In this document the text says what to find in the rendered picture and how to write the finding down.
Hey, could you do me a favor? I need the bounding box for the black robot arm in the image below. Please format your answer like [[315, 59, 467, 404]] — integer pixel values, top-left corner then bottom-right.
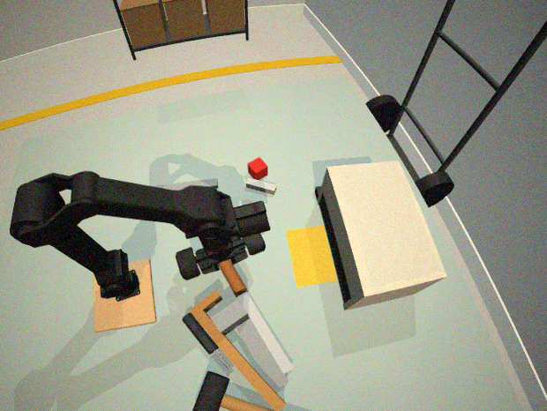
[[10, 171, 270, 302]]

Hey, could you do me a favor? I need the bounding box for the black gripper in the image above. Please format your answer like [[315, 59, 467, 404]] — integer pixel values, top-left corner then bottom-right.
[[175, 233, 266, 280]]

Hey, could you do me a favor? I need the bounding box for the red cube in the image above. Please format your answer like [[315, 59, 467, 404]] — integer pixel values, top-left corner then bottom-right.
[[247, 158, 268, 180]]

